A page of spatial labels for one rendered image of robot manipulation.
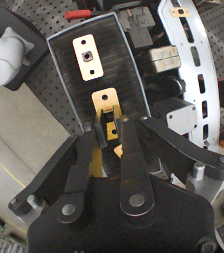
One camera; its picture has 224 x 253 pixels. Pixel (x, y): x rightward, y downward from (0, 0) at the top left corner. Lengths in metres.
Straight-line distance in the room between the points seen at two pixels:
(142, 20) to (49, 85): 0.59
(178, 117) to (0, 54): 0.57
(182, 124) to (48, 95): 0.67
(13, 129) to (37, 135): 0.40
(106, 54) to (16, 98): 1.65
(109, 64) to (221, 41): 0.96
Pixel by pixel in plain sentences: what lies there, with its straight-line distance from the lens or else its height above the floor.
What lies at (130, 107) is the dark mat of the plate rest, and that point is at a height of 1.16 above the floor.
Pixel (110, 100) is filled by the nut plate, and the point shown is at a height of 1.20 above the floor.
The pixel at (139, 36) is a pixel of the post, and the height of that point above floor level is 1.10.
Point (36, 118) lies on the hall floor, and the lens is 1.72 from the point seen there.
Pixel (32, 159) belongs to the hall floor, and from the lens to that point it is 2.09.
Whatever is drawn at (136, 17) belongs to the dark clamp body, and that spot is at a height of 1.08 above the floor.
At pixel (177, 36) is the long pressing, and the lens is 0.49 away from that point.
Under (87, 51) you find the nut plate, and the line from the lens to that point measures 0.24.
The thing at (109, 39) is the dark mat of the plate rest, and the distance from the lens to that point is 0.26.
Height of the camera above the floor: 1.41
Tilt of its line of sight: 69 degrees down
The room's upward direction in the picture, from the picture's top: 178 degrees clockwise
